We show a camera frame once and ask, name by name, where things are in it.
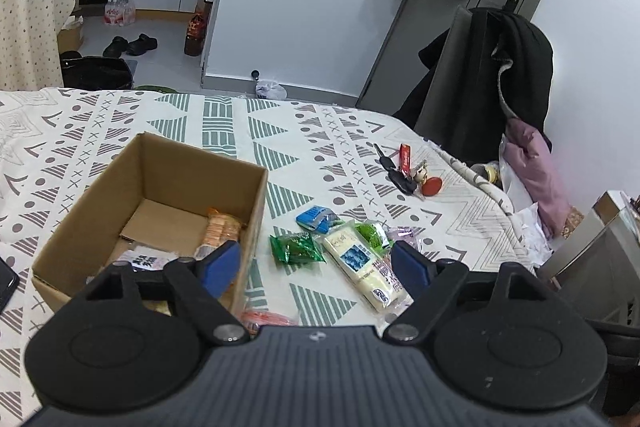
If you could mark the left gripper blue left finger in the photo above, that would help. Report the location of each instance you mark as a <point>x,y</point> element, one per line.
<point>195,287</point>

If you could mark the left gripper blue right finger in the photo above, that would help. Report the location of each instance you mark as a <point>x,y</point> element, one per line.
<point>434,287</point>

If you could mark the cream long snack packet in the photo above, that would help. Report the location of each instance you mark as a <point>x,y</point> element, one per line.
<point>371,275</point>

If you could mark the light green snack packet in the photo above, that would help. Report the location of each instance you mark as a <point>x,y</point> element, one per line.
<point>374,236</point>

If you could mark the orange bread snack packet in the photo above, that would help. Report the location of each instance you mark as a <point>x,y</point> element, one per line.
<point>253,320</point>

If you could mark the dark green snack packet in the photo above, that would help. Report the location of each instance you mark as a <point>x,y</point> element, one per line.
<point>295,249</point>

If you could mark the purple snack packet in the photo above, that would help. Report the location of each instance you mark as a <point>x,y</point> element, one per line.
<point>403,234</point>

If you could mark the orange cracker packet in box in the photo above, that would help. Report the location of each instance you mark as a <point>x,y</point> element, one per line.
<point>221,228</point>

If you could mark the brown cardboard box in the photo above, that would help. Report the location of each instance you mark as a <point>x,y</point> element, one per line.
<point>156,192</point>

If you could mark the black car key bunch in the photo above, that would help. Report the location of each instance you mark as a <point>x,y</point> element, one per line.
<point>404,183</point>

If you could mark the blue snack packet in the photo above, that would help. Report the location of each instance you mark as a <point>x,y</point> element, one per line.
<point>318,219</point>

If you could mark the patterned white bed blanket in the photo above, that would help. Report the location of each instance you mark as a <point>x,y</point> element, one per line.
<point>55,142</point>

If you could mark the pink purple jacket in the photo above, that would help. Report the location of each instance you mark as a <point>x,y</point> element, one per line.
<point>527,153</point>

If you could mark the black phone on bed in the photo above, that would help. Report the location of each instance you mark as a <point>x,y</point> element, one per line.
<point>9,281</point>

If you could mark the grey chair with black coat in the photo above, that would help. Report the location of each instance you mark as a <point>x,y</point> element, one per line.
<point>493,66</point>

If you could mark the black bag on floor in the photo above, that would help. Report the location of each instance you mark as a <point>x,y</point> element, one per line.
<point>95,73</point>

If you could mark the dark oil bottle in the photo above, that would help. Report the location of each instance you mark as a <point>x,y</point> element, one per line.
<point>195,35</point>

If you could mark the black shoes pair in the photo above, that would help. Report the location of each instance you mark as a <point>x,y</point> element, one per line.
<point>137,47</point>

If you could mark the small cardboard box on floor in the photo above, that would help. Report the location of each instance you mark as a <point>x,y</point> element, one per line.
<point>70,37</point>

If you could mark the water bottle pack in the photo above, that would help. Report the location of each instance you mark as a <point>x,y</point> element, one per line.
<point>119,13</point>

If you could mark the dotted cream tablecloth table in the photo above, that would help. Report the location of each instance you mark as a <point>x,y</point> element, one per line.
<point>29,43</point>

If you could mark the red round figurine keychain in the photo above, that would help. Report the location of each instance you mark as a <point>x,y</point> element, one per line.
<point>427,185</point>

